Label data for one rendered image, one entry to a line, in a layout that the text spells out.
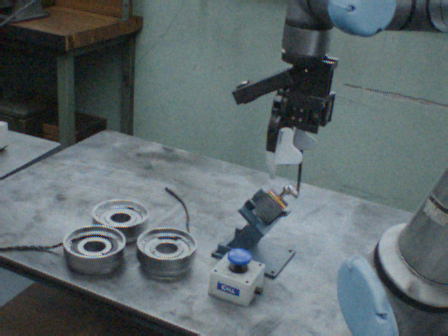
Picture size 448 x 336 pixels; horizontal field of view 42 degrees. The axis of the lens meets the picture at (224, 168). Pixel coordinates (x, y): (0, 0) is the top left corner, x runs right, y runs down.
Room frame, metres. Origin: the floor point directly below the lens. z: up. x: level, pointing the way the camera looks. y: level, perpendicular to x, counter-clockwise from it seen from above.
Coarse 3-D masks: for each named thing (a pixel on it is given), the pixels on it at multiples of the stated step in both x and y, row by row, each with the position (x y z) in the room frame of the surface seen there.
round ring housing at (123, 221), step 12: (108, 204) 1.01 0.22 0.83; (120, 204) 1.02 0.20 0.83; (132, 204) 1.02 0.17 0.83; (96, 216) 0.97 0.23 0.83; (108, 216) 0.97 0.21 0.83; (120, 216) 0.99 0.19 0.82; (132, 216) 0.98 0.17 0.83; (144, 216) 0.98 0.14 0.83; (120, 228) 0.92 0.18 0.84; (132, 228) 0.93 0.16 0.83; (144, 228) 0.95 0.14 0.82; (132, 240) 0.93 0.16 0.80
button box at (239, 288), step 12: (228, 264) 0.83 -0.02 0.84; (252, 264) 0.83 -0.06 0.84; (264, 264) 0.84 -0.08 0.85; (216, 276) 0.80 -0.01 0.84; (228, 276) 0.79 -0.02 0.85; (240, 276) 0.80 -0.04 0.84; (252, 276) 0.80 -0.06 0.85; (216, 288) 0.79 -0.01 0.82; (228, 288) 0.79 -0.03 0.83; (240, 288) 0.78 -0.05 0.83; (252, 288) 0.79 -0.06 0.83; (228, 300) 0.79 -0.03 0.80; (240, 300) 0.78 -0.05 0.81
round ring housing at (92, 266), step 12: (84, 228) 0.90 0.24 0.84; (96, 228) 0.91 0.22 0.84; (108, 228) 0.91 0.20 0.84; (84, 240) 0.88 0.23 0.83; (96, 240) 0.88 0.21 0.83; (120, 240) 0.89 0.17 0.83; (72, 252) 0.82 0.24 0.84; (84, 252) 0.84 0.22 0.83; (96, 252) 0.85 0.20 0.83; (120, 252) 0.85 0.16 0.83; (72, 264) 0.82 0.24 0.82; (84, 264) 0.81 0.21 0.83; (96, 264) 0.81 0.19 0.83; (108, 264) 0.82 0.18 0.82
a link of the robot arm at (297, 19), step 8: (288, 0) 0.91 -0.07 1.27; (296, 0) 0.89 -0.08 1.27; (304, 0) 0.87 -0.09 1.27; (288, 8) 0.91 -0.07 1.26; (296, 8) 0.89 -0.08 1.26; (304, 8) 0.88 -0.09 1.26; (288, 16) 0.90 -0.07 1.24; (296, 16) 0.89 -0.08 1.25; (304, 16) 0.88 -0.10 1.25; (312, 16) 0.88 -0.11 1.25; (288, 24) 0.90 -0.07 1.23; (296, 24) 0.89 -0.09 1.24; (304, 24) 0.88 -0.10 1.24; (312, 24) 0.88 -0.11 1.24; (320, 24) 0.88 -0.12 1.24; (328, 24) 0.89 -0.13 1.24
